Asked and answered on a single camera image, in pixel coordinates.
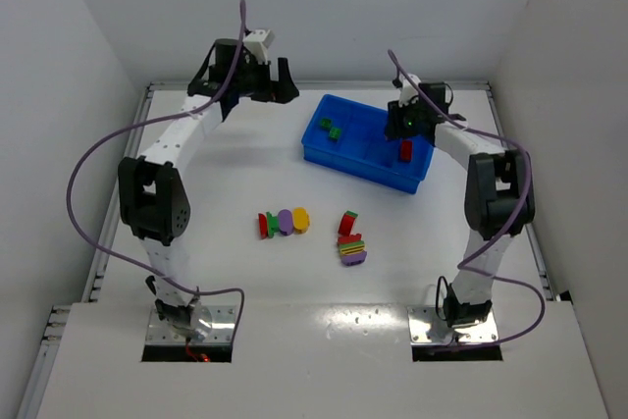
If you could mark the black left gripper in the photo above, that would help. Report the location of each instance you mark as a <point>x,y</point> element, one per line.
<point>270,83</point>

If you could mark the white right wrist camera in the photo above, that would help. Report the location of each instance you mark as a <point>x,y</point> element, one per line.
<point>408,92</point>

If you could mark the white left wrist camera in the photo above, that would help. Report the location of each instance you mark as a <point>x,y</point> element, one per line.
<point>257,42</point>

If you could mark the red rectangular duplo brick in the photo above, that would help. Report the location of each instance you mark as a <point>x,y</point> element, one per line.
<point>406,151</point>

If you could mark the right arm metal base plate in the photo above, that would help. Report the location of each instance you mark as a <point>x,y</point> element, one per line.
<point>427,329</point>

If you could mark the red rounded duplo brick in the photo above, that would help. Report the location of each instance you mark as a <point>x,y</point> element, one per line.
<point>346,223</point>

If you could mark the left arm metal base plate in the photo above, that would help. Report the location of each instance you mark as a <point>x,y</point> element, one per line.
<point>214,326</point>

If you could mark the green brick left cluster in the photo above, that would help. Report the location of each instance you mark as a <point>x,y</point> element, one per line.
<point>273,226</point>

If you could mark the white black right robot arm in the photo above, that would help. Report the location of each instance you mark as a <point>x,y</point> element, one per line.
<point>498,200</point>

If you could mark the green sloped duplo brick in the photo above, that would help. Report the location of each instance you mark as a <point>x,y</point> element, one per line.
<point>325,123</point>

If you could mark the yellow rounded duplo brick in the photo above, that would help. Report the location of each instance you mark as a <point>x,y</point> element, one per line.
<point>301,220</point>

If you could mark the red stud duplo brick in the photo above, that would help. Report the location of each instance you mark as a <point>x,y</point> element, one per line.
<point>349,238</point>

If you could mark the purple rounded duplo brick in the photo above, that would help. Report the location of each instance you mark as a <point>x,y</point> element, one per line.
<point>353,259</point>

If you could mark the red half-round brick left cluster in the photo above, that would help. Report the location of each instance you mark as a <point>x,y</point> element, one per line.
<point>263,225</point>

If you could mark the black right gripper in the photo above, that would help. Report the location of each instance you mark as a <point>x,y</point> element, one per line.
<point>401,121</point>

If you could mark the purple rounded brick left cluster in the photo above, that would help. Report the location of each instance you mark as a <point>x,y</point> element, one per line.
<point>285,222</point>

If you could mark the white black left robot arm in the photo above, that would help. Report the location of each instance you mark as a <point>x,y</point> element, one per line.
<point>153,201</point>

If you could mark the blue plastic divided bin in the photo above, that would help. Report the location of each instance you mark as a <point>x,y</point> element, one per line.
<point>363,151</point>

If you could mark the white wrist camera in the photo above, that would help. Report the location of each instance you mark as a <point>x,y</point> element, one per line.
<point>257,42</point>
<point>408,92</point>

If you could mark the green small duplo brick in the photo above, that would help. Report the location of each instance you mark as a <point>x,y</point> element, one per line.
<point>334,134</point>

